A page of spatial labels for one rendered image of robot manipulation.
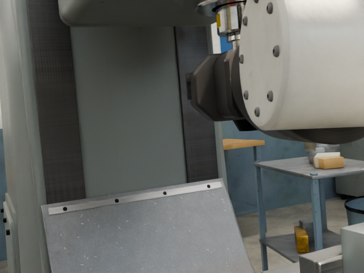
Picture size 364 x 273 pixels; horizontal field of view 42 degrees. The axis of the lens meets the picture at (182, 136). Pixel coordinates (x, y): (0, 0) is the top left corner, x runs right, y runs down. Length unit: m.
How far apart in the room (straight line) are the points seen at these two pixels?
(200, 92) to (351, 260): 0.27
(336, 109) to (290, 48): 0.03
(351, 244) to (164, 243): 0.33
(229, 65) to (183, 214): 0.49
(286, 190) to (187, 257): 4.92
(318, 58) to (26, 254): 0.68
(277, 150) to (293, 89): 5.38
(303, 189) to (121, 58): 5.13
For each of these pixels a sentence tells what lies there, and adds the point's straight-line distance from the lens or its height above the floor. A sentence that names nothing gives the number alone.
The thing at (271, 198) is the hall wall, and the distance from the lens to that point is 5.57.
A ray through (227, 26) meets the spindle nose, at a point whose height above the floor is 1.28.
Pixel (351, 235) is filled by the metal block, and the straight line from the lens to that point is 0.55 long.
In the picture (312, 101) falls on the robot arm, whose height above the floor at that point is 1.21.
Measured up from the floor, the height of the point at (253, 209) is 0.23.
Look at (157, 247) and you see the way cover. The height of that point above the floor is 1.00.
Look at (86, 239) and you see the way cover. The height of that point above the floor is 1.03.
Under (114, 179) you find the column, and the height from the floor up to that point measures 1.11.
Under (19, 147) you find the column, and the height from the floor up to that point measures 1.18.
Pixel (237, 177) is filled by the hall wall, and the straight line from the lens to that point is 5.30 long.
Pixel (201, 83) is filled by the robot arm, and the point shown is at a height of 1.23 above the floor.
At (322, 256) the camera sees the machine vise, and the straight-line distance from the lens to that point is 0.57.
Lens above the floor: 1.21
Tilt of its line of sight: 3 degrees down
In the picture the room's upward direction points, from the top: 5 degrees counter-clockwise
